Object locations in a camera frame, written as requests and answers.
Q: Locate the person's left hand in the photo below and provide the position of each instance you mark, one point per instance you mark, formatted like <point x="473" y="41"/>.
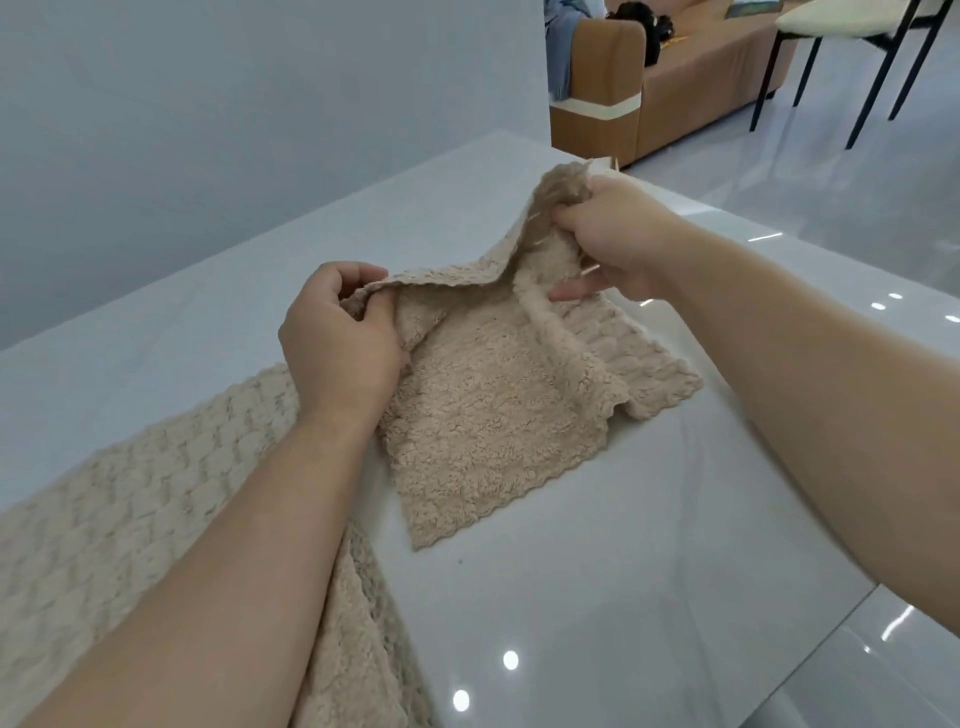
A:
<point x="337" y="360"/>

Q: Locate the person's right hand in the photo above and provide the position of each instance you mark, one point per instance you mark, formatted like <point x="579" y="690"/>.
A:
<point x="630" y="232"/>

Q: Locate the beige waffle towel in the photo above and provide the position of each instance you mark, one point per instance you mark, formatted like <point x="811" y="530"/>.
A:
<point x="480" y="420"/>

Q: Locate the stack of cloths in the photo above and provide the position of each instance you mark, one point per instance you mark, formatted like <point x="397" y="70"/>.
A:
<point x="112" y="525"/>

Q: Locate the person's right forearm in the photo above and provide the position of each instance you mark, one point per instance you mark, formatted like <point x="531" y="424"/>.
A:
<point x="825" y="390"/>

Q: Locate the person's left forearm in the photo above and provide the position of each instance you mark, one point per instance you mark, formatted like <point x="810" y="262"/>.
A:
<point x="225" y="600"/>

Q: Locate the brown sofa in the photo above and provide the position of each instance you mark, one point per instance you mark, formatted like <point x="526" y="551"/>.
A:
<point x="690" y="82"/>

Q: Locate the white marble table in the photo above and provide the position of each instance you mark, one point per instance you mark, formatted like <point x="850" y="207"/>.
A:
<point x="150" y="337"/>

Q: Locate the blue grey clothing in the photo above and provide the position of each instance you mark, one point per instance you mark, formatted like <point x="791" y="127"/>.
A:
<point x="562" y="52"/>

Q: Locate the yellow paper item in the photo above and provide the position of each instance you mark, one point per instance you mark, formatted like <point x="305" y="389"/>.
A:
<point x="673" y="38"/>

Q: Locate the black bag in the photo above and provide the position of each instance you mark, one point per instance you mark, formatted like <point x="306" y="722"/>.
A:
<point x="637" y="19"/>

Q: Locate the dark green book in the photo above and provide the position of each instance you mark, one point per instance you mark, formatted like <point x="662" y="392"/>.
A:
<point x="750" y="7"/>

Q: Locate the cream chair with black legs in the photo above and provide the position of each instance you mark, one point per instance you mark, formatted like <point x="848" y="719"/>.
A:
<point x="825" y="19"/>

